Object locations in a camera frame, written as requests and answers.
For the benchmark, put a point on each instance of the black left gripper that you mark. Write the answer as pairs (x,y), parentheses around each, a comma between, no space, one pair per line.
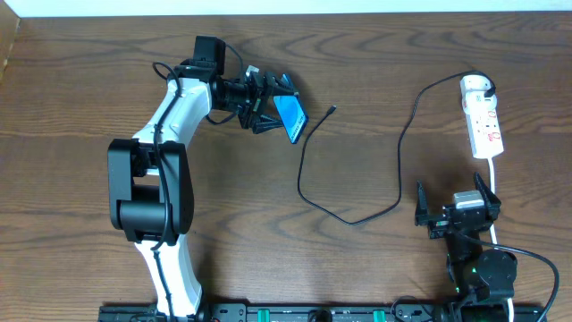
(256,102)

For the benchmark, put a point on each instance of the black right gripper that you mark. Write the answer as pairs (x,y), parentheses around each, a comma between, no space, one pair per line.
(453,216)

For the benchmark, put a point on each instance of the blue screen Galaxy smartphone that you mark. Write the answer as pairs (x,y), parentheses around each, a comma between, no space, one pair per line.
(293,115)

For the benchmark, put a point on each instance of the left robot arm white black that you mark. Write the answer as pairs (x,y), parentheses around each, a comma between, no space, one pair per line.
(151,197)

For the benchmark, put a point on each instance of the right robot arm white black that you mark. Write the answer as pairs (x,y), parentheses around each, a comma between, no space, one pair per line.
(484,278)

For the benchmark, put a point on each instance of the white USB charger plug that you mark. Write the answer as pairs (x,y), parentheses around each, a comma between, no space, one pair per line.
(476,88)

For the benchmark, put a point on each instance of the white power strip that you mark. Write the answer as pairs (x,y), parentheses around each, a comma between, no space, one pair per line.
(483,125)

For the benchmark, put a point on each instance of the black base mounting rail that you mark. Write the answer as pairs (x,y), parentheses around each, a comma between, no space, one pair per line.
(237,312)

